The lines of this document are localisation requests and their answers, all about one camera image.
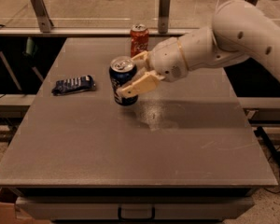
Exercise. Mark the middle metal rail bracket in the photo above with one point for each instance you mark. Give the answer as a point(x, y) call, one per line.
point(163, 18)

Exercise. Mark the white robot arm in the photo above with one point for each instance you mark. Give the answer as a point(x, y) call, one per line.
point(238, 31)

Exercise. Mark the orange soda can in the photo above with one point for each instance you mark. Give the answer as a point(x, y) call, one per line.
point(139, 38)

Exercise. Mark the black stand leg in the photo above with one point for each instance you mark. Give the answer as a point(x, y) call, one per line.
point(275, 156)

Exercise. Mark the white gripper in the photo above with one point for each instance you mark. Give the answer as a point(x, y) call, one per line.
point(167, 61)

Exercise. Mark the blue pepsi can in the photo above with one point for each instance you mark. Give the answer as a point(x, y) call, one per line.
point(122, 70)

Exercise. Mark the grey drawer with handle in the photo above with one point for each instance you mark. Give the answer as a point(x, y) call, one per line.
point(135, 209)

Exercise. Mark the left metal rail bracket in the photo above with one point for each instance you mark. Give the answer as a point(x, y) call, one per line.
point(44, 22)

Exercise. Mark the blue rxbar blueberry wrapper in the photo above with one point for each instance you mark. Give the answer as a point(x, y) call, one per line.
point(73, 85)

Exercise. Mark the cardboard box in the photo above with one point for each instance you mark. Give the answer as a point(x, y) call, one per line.
point(11, 214)

